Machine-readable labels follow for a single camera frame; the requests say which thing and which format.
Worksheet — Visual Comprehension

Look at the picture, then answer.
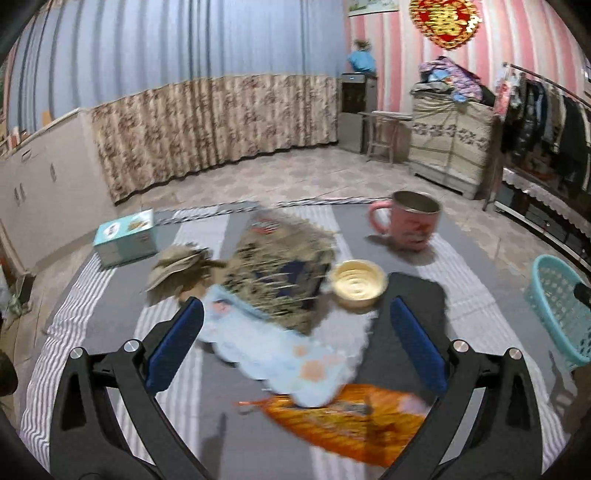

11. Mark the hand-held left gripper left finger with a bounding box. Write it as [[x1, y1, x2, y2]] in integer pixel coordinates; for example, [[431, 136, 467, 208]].
[[50, 296, 218, 480]]

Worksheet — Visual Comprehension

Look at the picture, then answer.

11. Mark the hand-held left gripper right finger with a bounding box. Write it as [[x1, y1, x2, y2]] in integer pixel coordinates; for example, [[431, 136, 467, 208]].
[[379, 295, 542, 480]]

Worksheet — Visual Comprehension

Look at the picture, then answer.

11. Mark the teal plastic basket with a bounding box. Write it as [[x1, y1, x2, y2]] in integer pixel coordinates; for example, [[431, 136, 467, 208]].
[[524, 254, 591, 372]]

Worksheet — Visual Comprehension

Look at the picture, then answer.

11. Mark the brown paper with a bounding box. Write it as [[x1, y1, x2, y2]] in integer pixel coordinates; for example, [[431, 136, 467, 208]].
[[145, 244, 227, 305]]

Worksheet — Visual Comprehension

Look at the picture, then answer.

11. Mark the yellow paper bowl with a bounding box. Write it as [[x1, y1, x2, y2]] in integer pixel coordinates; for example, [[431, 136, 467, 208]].
[[329, 260, 389, 315]]

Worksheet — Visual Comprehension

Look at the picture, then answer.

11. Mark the light blue plastic wrapper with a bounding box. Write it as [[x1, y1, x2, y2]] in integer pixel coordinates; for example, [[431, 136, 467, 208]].
[[196, 284, 375, 409]]

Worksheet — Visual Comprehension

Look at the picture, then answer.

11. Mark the orange snack bag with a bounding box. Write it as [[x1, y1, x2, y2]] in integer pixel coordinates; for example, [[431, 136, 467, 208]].
[[238, 383, 428, 468]]

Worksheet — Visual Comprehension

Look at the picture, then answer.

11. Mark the teal tissue box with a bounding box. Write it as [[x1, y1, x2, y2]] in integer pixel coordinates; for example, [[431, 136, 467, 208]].
[[93, 209, 158, 268]]

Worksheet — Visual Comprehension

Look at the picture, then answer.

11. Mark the pink mug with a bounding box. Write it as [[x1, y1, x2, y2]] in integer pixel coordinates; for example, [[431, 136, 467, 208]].
[[368, 190, 441, 252]]

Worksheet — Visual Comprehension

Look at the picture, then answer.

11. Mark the low bench with lace cloth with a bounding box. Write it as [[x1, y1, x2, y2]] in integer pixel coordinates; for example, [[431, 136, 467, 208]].
[[494, 166, 591, 265]]

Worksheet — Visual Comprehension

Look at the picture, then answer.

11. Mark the row of hanging clothes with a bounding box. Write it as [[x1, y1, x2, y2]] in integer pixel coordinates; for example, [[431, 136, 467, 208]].
[[501, 76, 591, 195]]

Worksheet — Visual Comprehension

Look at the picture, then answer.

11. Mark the cloth-covered cabinet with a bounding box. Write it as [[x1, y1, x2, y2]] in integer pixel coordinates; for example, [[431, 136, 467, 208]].
[[409, 88, 502, 200]]

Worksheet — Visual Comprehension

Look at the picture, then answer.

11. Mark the white low cabinet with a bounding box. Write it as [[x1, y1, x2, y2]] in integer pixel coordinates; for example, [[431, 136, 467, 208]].
[[0, 108, 116, 278]]

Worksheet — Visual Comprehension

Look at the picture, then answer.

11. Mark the pink hanging bag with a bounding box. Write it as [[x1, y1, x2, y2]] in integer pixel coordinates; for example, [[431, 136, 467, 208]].
[[493, 69, 514, 117]]

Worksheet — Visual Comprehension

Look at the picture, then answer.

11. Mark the metal clothes rack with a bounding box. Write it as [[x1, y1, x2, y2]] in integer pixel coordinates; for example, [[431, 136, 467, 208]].
[[482, 62, 591, 213]]

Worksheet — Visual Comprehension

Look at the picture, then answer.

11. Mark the small wooden stool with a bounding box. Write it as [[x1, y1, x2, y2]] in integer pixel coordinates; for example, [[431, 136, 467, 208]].
[[359, 111, 413, 165]]

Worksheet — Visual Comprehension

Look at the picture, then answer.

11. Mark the grey water dispenser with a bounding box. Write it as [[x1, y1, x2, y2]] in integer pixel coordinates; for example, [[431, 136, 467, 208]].
[[338, 73, 378, 154]]

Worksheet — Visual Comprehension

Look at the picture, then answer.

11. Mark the pile of colourful clothes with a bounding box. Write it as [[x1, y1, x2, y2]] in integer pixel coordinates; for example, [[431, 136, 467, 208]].
[[418, 56, 497, 104]]

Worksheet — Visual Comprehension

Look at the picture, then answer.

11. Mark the blue and floral curtain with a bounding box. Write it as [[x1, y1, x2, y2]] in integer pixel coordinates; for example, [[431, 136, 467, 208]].
[[8, 0, 347, 206]]

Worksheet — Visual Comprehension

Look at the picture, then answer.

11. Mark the blue covered water bottle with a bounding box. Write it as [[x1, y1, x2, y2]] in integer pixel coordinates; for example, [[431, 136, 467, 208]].
[[347, 48, 377, 75]]

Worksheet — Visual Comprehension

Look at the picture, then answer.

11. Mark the red heart wall decoration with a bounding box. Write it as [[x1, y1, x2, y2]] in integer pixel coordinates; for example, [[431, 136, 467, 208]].
[[409, 0, 481, 49]]

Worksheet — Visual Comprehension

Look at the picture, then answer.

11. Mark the landscape wall poster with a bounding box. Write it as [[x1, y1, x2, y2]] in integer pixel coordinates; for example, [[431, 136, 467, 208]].
[[347, 0, 399, 17]]

